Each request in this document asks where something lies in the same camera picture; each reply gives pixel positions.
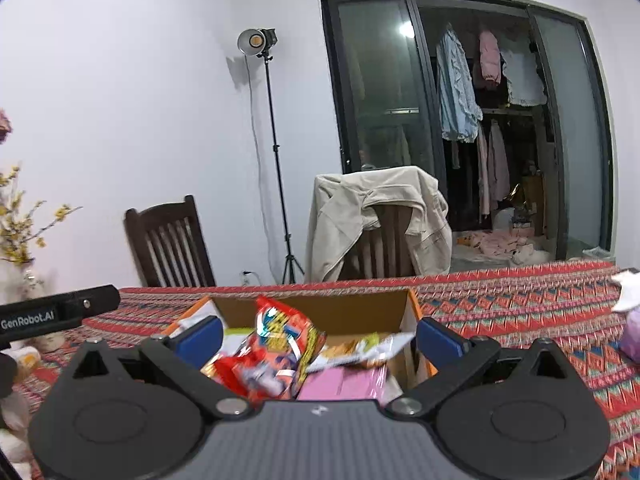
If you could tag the light blue hanging shirt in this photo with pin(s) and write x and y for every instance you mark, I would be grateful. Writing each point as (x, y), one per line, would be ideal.
(456, 90)

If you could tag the yellow flower branches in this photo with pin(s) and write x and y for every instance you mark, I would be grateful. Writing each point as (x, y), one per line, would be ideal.
(20, 220)

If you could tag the white yellow-green crisp packet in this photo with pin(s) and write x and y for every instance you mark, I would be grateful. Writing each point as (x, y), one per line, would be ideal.
(360, 352)

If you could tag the beige jacket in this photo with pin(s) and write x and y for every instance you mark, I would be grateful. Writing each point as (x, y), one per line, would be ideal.
(345, 220)

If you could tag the purple tissue pack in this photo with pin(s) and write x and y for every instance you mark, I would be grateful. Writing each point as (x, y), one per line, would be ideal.
(632, 337)

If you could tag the brown cardboard carton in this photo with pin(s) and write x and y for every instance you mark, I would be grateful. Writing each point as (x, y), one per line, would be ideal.
(532, 200)

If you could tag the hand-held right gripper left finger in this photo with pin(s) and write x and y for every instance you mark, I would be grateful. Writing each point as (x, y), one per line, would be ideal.
(200, 338)

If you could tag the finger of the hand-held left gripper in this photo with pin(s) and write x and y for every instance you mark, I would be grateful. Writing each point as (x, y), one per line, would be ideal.
(95, 301)

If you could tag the jacket-draped wooden chair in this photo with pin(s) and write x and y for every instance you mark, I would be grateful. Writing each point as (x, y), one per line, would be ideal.
(385, 242)

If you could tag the pile of pink clothes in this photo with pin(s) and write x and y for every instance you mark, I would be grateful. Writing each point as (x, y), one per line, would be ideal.
(495, 247)

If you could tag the pink hanging jacket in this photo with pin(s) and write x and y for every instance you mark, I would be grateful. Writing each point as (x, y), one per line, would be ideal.
(490, 60)

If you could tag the red orange cardboard box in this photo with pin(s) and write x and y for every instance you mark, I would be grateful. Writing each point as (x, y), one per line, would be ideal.
(350, 310)

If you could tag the floral ceramic vase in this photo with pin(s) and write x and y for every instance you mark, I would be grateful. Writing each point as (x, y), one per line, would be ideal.
(30, 280)

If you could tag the pale soft object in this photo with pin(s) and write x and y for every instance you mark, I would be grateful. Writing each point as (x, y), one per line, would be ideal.
(27, 360)

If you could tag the black light stand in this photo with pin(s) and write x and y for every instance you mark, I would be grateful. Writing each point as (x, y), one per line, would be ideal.
(280, 170)

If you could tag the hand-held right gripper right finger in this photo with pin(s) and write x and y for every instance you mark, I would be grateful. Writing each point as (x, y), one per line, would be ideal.
(440, 340)

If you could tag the green white snack packet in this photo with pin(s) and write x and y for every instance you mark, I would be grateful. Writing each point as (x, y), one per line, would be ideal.
(235, 342)

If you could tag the long pink hanging garment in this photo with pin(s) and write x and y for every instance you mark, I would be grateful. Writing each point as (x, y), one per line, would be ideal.
(497, 165)

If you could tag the white paper napkin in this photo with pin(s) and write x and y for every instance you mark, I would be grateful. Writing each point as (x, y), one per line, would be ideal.
(627, 292)

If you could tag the dark framed sliding glass door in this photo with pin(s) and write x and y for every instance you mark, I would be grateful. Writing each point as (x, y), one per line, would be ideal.
(375, 85)

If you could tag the white hanging blouse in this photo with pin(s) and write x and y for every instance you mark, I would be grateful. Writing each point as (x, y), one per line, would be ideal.
(522, 77)

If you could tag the large pink snack packet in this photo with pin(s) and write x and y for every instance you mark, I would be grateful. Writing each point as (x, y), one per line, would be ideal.
(345, 385)

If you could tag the dark wooden chair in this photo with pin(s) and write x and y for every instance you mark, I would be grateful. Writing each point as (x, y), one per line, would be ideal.
(170, 245)

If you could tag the studio light head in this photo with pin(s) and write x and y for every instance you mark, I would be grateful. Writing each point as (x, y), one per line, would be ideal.
(255, 40)

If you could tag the red snack bag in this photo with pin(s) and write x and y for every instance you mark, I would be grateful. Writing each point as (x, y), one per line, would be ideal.
(272, 345)

